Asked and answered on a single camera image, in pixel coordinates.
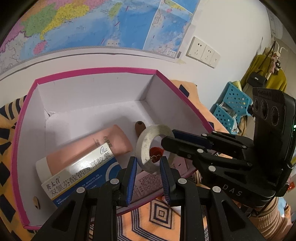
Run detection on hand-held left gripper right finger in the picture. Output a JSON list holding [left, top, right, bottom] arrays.
[[159, 156, 264, 241]]

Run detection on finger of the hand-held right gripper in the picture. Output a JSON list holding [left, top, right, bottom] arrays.
[[161, 136, 253, 173], [172, 129, 255, 152]]

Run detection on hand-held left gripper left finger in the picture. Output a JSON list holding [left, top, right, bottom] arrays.
[[30, 156, 139, 241]]

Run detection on small pink tube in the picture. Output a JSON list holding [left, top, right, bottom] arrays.
[[133, 156, 197, 200]]

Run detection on small red object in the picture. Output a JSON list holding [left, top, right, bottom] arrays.
[[149, 147, 164, 162]]

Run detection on white tape roll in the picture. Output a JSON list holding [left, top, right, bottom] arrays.
[[136, 125, 175, 175]]

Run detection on blue white medicine box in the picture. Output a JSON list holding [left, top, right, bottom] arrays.
[[41, 142, 125, 208]]

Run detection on large pink tube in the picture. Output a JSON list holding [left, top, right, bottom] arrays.
[[35, 124, 133, 183]]

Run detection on brown wooden stick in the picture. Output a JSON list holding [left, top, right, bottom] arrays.
[[135, 120, 147, 138]]

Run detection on pink cardboard box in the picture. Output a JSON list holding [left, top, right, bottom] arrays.
[[11, 67, 214, 231]]

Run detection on person's right forearm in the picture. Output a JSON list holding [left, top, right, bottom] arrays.
[[251, 197, 292, 241]]

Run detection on orange patterned cloth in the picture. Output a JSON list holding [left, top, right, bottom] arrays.
[[0, 80, 234, 241]]

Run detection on black hanging bag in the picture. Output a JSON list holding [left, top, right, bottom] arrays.
[[248, 72, 268, 87]]

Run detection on yellow hanging garment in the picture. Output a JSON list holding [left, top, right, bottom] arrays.
[[240, 54, 287, 93]]

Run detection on small hanging plush toy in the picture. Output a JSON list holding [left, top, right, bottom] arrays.
[[272, 55, 282, 75]]

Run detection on colourful wall map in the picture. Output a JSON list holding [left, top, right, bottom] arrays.
[[0, 0, 200, 73]]

